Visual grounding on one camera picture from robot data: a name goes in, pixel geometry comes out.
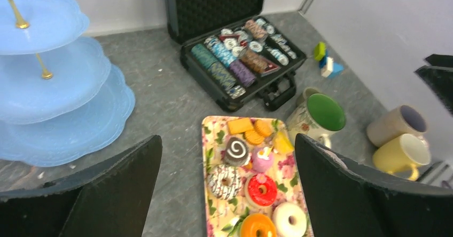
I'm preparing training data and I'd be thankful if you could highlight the blue three-tier cake stand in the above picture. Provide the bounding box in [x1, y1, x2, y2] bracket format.
[1, 0, 135, 167]

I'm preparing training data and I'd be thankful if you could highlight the floral rectangular tray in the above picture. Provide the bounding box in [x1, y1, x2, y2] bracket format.
[201, 116, 314, 236]

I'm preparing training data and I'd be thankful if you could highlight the round orange biscuit lower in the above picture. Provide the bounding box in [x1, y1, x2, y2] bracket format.
[244, 130, 264, 146]

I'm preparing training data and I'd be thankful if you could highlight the yellow mug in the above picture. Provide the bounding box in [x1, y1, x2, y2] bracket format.
[372, 133, 432, 181]

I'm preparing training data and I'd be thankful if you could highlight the chocolate sprinkled donut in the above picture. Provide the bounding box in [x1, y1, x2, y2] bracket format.
[207, 164, 243, 200]

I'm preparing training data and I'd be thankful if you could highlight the beige mug purple inside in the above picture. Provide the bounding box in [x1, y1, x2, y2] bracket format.
[366, 105, 428, 147]

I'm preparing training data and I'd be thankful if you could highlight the red glazed donut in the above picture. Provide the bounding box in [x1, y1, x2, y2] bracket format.
[244, 173, 277, 208]

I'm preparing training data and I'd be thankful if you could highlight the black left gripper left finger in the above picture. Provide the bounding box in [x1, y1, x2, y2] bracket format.
[1, 135, 162, 236]

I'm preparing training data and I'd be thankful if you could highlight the colourful toy block stack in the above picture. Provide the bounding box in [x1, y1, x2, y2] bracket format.
[314, 42, 344, 78]

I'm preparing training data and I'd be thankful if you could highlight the pink cupcake with topping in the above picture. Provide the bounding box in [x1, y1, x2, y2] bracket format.
[252, 147, 274, 173]

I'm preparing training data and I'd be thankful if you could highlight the round orange biscuit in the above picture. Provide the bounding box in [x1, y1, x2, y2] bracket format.
[254, 120, 273, 138]
[244, 130, 264, 146]

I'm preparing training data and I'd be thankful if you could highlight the square yellow biscuit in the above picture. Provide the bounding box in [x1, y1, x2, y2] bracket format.
[227, 117, 254, 135]

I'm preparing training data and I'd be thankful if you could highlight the green-inside floral mug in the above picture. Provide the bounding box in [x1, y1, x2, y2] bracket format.
[286, 93, 346, 148]

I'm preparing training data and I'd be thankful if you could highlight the black poker chip case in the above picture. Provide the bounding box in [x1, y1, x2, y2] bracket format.
[166, 0, 307, 112]

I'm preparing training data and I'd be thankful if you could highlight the small beige cup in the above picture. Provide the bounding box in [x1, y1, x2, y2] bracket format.
[296, 87, 321, 107]

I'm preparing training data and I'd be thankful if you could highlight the white glazed donut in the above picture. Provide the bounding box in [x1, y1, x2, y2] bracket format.
[272, 202, 308, 237]

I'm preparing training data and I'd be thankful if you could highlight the chocolate swirl cake roll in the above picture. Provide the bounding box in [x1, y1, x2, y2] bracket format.
[223, 136, 250, 167]

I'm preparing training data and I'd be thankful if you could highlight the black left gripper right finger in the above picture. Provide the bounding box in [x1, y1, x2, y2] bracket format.
[295, 134, 452, 236]

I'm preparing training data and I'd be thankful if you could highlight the orange glazed donut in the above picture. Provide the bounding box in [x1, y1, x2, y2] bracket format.
[239, 213, 277, 237]

